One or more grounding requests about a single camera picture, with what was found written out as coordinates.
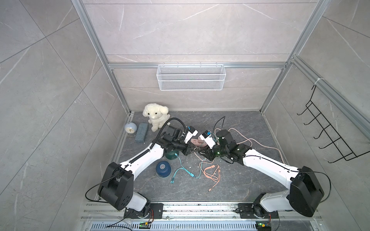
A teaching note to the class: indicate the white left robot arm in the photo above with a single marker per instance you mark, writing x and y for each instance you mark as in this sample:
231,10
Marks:
117,185

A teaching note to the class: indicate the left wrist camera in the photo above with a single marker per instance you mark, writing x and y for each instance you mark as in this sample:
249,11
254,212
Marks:
191,132

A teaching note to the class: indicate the pink power strip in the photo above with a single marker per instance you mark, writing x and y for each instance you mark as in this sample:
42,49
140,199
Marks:
201,143

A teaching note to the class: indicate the small globe ball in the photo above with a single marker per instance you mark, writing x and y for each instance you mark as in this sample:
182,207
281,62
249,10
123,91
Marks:
130,128

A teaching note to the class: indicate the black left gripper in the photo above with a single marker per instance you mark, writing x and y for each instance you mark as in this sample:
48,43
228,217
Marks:
188,148

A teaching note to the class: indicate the black wire hook rack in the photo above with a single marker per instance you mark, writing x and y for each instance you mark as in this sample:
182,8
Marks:
335,138

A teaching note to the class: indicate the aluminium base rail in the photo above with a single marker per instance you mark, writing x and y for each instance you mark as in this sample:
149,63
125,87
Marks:
194,216

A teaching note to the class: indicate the blue meat grinder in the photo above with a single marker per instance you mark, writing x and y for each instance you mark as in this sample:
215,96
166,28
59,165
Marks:
163,169

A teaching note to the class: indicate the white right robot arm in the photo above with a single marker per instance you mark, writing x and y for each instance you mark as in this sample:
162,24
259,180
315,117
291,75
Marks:
303,192

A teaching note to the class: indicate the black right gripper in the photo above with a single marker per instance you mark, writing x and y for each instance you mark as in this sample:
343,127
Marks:
207,151

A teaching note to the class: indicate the grey blue sponge block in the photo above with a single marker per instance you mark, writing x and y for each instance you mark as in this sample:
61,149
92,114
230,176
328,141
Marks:
141,132

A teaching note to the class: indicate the green meat grinder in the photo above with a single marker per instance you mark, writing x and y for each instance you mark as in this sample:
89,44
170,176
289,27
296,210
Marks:
172,155

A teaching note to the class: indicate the white plush dog toy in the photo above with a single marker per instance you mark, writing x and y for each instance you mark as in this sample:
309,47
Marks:
157,115

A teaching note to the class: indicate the white wire mesh basket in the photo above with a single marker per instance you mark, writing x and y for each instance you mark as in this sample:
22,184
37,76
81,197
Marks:
191,77

